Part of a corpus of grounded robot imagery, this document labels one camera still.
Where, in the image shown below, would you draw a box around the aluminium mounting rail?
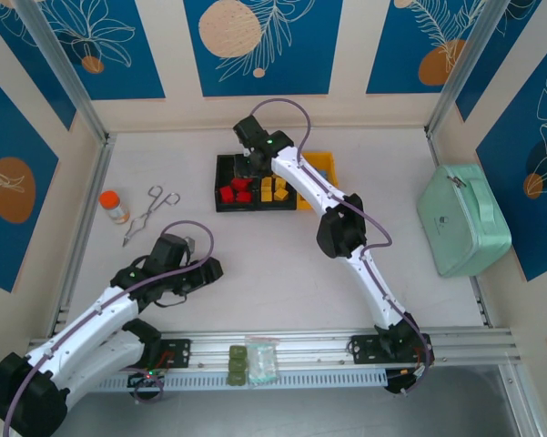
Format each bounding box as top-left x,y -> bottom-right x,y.
20,327 -> 524,372

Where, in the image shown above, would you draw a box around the yellow plastic bin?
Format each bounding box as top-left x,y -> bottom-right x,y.
295,150 -> 339,211

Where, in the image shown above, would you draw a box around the metal tongs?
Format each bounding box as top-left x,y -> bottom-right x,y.
122,185 -> 182,248

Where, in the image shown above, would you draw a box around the olive green block strip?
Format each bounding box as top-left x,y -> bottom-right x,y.
227,344 -> 249,388

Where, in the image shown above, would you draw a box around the aluminium frame post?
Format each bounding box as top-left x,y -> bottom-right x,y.
423,0 -> 515,137
14,0 -> 113,146

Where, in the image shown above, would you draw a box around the clear plastic bag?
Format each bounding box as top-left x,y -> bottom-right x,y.
245,335 -> 279,387

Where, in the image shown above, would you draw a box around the black plastic bin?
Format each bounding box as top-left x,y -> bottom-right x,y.
257,157 -> 299,212
214,153 -> 260,213

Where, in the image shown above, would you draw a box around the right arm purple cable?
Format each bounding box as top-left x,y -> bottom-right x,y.
249,97 -> 434,395

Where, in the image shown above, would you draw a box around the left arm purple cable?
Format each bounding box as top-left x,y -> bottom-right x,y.
2,220 -> 218,437

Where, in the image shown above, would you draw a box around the white slotted cable tray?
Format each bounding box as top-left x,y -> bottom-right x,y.
40,369 -> 388,393

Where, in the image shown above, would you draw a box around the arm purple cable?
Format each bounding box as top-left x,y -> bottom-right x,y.
249,97 -> 434,395
2,220 -> 218,437

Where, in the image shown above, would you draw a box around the mint green zip case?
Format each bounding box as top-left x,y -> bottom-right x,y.
416,163 -> 513,278

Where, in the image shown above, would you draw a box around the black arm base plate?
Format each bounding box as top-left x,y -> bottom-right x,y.
107,337 -> 193,371
348,334 -> 433,365

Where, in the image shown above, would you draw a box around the black electronics module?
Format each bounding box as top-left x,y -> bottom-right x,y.
127,367 -> 167,402
385,368 -> 427,396

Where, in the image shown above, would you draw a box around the orange capped bottle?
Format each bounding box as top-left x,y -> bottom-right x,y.
98,190 -> 131,226

